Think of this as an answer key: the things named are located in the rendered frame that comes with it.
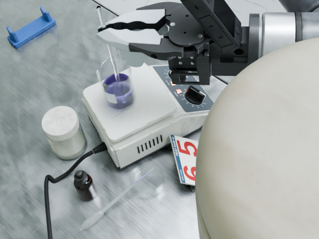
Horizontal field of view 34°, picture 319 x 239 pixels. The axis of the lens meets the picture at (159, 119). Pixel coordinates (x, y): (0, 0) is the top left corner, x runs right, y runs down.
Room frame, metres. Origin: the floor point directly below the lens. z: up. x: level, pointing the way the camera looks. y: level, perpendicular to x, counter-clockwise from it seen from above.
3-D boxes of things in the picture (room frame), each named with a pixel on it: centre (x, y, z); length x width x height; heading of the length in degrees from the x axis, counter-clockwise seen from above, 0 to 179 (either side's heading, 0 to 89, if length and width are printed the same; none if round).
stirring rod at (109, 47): (0.51, 0.05, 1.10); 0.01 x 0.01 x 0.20
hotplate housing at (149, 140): (0.53, 0.02, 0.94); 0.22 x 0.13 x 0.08; 111
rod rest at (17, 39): (0.80, 0.23, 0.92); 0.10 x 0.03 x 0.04; 122
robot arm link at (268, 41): (0.45, -0.16, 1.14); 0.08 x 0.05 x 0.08; 166
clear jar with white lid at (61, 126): (0.50, 0.16, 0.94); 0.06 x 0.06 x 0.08
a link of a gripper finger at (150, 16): (0.51, 0.01, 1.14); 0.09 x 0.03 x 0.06; 74
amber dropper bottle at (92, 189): (0.41, 0.13, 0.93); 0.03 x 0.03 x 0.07
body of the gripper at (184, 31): (0.47, -0.09, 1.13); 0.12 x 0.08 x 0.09; 76
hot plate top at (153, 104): (0.52, 0.04, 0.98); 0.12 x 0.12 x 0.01; 21
